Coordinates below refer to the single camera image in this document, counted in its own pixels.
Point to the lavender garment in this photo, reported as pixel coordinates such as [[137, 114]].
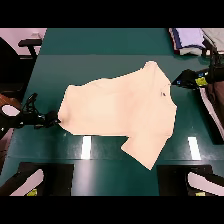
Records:
[[189, 37]]

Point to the cream T-shirt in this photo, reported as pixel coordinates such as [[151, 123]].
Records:
[[116, 106]]

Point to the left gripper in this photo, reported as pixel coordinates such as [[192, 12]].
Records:
[[52, 119]]

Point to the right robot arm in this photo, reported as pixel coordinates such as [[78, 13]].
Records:
[[213, 75]]

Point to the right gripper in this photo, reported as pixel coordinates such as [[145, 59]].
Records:
[[190, 78]]

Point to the white garment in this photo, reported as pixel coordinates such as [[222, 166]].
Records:
[[214, 36]]

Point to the black chair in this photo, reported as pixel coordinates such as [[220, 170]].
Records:
[[15, 63]]

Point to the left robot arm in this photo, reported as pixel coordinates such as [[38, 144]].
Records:
[[13, 115]]

